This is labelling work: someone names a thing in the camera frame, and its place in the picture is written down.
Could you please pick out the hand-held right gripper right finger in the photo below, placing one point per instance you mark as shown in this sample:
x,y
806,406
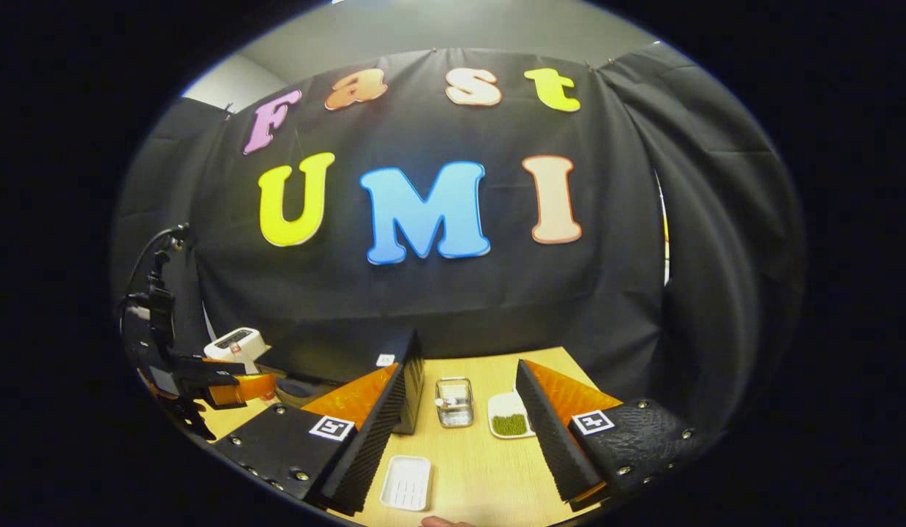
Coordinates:
x,y
555,446

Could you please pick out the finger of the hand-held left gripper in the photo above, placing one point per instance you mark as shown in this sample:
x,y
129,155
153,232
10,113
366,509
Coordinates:
x,y
244,389

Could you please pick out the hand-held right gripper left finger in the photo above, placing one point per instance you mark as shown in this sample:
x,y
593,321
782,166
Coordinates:
x,y
372,446

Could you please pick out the black electric oven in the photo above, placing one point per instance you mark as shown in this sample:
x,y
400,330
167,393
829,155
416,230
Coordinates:
x,y
336,359

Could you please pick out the small white rectangular tray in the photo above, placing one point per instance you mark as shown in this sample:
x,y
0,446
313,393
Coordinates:
x,y
405,483

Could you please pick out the white toaster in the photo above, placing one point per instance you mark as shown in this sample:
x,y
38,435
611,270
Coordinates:
x,y
237,339

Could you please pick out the green mung beans pile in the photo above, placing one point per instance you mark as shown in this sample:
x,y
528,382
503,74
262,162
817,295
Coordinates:
x,y
509,424

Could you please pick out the white divided plate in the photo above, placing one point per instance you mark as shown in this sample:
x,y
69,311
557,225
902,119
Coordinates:
x,y
506,405

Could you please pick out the short pale stick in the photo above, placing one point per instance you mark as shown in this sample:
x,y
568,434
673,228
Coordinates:
x,y
446,402

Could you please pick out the metal mesh holder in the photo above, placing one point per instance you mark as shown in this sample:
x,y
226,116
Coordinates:
x,y
454,413

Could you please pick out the black backdrop cloth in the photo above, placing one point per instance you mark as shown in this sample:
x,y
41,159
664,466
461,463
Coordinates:
x,y
460,307

